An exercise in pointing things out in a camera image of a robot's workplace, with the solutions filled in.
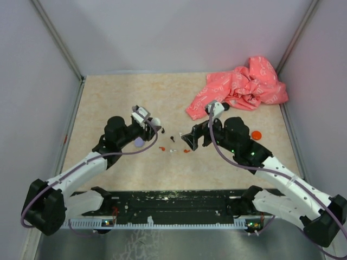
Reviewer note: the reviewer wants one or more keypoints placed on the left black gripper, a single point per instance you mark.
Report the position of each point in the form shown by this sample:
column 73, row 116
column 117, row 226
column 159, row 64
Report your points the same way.
column 147, row 135

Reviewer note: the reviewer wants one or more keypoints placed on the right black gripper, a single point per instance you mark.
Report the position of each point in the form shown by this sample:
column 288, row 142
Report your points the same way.
column 197, row 131

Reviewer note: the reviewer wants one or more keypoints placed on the white charging case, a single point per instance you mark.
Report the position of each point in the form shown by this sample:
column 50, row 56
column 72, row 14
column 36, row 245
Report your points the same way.
column 156, row 122

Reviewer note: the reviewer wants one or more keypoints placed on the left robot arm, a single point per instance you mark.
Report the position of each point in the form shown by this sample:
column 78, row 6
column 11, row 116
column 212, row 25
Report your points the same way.
column 51, row 203

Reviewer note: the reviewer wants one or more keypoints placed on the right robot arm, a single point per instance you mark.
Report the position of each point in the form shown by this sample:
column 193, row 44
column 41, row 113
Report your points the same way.
column 318, row 215

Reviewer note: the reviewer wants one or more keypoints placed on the black charging case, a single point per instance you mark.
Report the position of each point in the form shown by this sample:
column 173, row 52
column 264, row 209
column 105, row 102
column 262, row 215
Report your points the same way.
column 226, row 106

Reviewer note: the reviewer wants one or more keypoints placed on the orange charging case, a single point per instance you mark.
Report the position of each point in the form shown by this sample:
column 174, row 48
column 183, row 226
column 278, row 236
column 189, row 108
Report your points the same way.
column 256, row 135

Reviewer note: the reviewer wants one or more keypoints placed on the pink patterned cloth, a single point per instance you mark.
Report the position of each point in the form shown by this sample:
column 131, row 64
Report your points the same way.
column 244, row 88

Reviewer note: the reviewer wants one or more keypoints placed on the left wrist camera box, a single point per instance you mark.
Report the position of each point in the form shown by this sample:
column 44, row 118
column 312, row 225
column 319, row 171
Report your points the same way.
column 140, row 115

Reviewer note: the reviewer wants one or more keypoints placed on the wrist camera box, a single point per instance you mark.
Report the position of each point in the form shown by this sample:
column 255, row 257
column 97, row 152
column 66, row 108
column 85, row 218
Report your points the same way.
column 214, row 108
column 140, row 115

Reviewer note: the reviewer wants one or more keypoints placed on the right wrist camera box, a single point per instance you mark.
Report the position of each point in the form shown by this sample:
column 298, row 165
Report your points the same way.
column 214, row 108

